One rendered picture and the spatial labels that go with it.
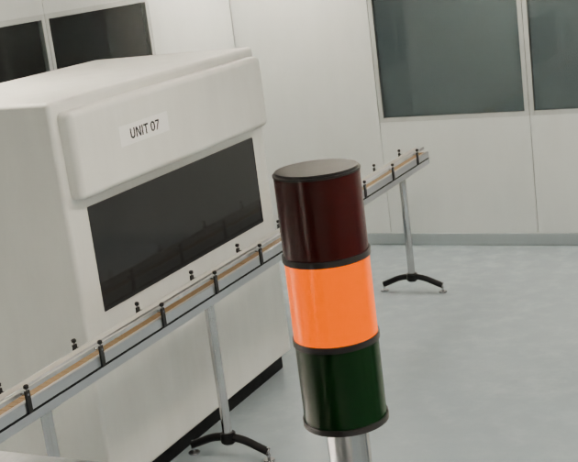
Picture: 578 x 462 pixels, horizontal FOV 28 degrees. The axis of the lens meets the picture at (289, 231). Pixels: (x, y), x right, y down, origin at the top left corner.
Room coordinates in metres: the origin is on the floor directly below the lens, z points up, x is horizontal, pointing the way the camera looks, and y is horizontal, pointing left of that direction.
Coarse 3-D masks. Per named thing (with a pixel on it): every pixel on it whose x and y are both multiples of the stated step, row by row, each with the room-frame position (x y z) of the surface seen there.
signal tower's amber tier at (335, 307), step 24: (360, 264) 0.61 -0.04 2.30; (288, 288) 0.63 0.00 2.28; (312, 288) 0.61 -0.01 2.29; (336, 288) 0.61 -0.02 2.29; (360, 288) 0.61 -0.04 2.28; (312, 312) 0.61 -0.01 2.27; (336, 312) 0.61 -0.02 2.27; (360, 312) 0.61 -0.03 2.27; (312, 336) 0.61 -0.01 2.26; (336, 336) 0.61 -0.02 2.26; (360, 336) 0.61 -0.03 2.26
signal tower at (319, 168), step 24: (288, 168) 0.64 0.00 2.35; (312, 168) 0.63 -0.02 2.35; (336, 168) 0.62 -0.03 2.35; (360, 168) 0.62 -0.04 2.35; (288, 264) 0.62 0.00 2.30; (312, 264) 0.61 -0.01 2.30; (336, 264) 0.61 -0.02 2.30; (312, 432) 0.62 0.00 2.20; (336, 432) 0.61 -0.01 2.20; (360, 432) 0.61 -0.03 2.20; (336, 456) 0.62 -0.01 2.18; (360, 456) 0.62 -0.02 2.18
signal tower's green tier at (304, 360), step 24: (312, 360) 0.61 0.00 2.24; (336, 360) 0.61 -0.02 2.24; (360, 360) 0.61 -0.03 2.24; (312, 384) 0.61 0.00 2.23; (336, 384) 0.61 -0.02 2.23; (360, 384) 0.61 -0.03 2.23; (312, 408) 0.62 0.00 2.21; (336, 408) 0.61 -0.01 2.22; (360, 408) 0.61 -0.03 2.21; (384, 408) 0.62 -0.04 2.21
